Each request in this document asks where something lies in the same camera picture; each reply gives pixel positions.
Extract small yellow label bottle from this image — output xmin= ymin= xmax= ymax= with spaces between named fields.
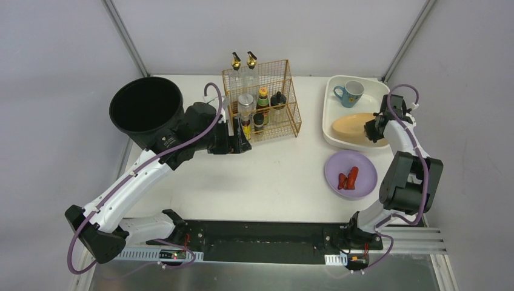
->
xmin=241 ymin=120 xmax=252 ymax=141

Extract yellow plate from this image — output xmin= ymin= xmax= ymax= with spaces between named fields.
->
xmin=329 ymin=113 xmax=389 ymax=147

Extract small black cap jar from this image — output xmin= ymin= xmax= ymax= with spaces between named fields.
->
xmin=253 ymin=113 xmax=265 ymax=135

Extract yellow cap green bottle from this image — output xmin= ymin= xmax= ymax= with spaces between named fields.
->
xmin=256 ymin=87 xmax=270 ymax=125

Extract silver lid spice jar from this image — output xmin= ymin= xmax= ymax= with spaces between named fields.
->
xmin=237 ymin=93 xmax=254 ymax=126

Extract blue white mug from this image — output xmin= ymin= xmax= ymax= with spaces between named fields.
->
xmin=333 ymin=81 xmax=364 ymax=108

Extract purple plate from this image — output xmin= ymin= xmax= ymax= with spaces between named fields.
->
xmin=324 ymin=150 xmax=378 ymax=200

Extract black lid glass jar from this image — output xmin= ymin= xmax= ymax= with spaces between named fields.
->
xmin=270 ymin=91 xmax=287 ymax=125

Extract glass bottle with brown sauce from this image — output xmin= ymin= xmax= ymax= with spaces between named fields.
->
xmin=229 ymin=52 xmax=243 ymax=114

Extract red sausage pieces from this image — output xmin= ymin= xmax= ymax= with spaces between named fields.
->
xmin=337 ymin=167 xmax=359 ymax=190

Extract glass oil bottle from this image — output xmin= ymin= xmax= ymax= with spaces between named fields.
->
xmin=243 ymin=51 xmax=260 ymax=95

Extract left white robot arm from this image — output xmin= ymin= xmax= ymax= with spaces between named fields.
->
xmin=65 ymin=102 xmax=252 ymax=264

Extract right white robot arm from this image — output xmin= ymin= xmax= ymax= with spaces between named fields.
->
xmin=344 ymin=93 xmax=443 ymax=244

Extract white rectangular basin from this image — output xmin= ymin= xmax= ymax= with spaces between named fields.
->
xmin=322 ymin=75 xmax=390 ymax=152

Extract black ribbed trash bin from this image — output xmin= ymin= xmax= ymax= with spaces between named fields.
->
xmin=108 ymin=76 xmax=184 ymax=149

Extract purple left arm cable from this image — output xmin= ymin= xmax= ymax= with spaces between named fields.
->
xmin=66 ymin=82 xmax=224 ymax=276

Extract gold wire rack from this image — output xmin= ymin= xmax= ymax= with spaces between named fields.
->
xmin=222 ymin=59 xmax=302 ymax=143

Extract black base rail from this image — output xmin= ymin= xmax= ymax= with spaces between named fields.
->
xmin=165 ymin=219 xmax=383 ymax=264

